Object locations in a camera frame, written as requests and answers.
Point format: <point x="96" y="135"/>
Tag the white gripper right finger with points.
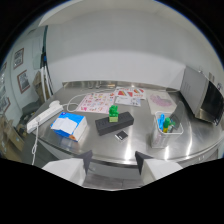
<point x="156" y="168"/>

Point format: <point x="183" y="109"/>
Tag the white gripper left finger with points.
<point x="68" y="167"/>

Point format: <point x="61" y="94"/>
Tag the white mesh basket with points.
<point x="162" y="132"/>

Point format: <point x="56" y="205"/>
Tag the blue white tissue box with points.
<point x="69" y="126"/>

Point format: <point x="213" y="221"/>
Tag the green marker pen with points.
<point x="166" y="124"/>

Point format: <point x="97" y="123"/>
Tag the blue marker pen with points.
<point x="161" y="122"/>

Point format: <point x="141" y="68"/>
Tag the small black card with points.
<point x="121" y="135"/>

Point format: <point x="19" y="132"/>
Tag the white power strip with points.
<point x="43" y="116"/>

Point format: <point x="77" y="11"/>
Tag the black rectangular box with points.
<point x="114" y="123"/>

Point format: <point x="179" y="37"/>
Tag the white sheet pink drawing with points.
<point x="161" y="101"/>

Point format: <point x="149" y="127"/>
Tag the green toy block figure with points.
<point x="113" y="113"/>

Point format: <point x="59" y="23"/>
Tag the pink sticker sheet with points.
<point x="96" y="102"/>

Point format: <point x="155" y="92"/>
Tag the small white printed sheet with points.
<point x="128" y="101"/>

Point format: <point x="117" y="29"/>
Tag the red patterned paper sheet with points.
<point x="130" y="92"/>

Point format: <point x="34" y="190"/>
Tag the cardboard box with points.
<point x="38" y="85"/>

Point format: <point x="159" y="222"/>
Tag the white poles bundle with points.
<point x="46" y="81"/>

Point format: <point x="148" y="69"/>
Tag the framed picture red frame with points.
<point x="18" y="58"/>
<point x="23" y="81"/>

